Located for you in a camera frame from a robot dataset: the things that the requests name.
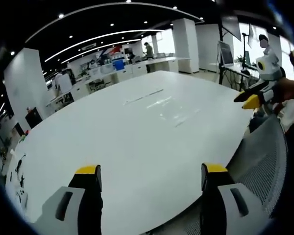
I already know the person's right hand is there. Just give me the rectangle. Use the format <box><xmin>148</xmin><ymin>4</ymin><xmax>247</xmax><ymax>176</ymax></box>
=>
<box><xmin>271</xmin><ymin>78</ymin><xmax>294</xmax><ymax>103</ymax></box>

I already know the hanging grey panel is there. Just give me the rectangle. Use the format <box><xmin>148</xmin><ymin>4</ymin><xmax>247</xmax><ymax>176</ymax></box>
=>
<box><xmin>221</xmin><ymin>14</ymin><xmax>243</xmax><ymax>42</ymax></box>

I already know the black cable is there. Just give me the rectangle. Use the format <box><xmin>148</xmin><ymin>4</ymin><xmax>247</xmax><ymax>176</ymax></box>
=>
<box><xmin>15</xmin><ymin>153</ymin><xmax>27</xmax><ymax>173</ymax></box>

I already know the person's white clothing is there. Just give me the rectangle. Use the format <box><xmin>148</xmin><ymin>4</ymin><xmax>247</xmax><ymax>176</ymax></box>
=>
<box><xmin>277</xmin><ymin>99</ymin><xmax>294</xmax><ymax>134</ymax></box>

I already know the blue storage box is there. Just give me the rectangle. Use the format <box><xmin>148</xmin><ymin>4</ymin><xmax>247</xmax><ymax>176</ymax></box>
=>
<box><xmin>112</xmin><ymin>60</ymin><xmax>126</xmax><ymax>72</ymax></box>

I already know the white device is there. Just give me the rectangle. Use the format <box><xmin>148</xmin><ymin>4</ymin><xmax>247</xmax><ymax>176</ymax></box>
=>
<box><xmin>15</xmin><ymin>188</ymin><xmax>29</xmax><ymax>209</ymax></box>

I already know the grey mesh office chair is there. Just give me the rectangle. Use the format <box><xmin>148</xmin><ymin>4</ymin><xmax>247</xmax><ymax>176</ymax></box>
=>
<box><xmin>224</xmin><ymin>114</ymin><xmax>289</xmax><ymax>220</ymax></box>

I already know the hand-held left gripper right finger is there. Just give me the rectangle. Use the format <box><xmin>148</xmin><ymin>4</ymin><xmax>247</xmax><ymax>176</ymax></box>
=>
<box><xmin>199</xmin><ymin>162</ymin><xmax>273</xmax><ymax>235</ymax></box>

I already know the black office chair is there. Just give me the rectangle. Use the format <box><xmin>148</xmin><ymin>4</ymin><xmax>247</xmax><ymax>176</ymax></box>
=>
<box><xmin>24</xmin><ymin>107</ymin><xmax>43</xmax><ymax>130</ymax></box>

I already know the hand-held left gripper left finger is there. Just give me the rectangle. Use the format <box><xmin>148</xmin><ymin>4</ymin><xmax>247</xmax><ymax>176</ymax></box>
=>
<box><xmin>32</xmin><ymin>164</ymin><xmax>104</xmax><ymax>235</ymax></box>

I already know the clear resealable plastic bag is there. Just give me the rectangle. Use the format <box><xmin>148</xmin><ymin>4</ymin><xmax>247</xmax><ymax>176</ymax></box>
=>
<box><xmin>123</xmin><ymin>88</ymin><xmax>202</xmax><ymax>128</ymax></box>

